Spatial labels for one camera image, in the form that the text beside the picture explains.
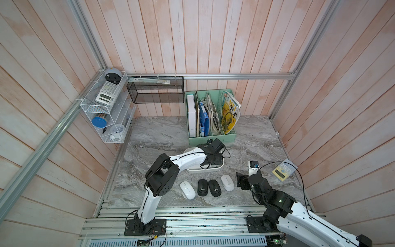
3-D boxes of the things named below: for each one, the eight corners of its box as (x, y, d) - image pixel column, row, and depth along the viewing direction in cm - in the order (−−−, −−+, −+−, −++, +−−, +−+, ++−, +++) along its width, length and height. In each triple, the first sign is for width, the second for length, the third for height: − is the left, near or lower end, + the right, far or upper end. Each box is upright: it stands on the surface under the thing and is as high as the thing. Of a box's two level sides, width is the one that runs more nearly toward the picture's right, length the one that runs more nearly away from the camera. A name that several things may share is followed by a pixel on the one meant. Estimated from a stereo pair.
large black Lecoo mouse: (212, 198, 84) (213, 197, 82) (206, 182, 90) (207, 180, 88) (222, 195, 85) (222, 193, 83) (215, 179, 91) (216, 177, 89)
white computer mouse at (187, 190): (186, 203, 83) (186, 201, 80) (177, 185, 89) (177, 183, 87) (197, 196, 85) (197, 195, 82) (188, 179, 91) (188, 178, 89)
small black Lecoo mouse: (197, 196, 85) (197, 195, 83) (197, 180, 91) (197, 179, 89) (208, 196, 85) (208, 195, 83) (207, 180, 91) (207, 179, 89)
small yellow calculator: (282, 182, 90) (284, 181, 88) (271, 171, 94) (272, 170, 93) (297, 169, 95) (299, 167, 94) (285, 159, 100) (287, 158, 98)
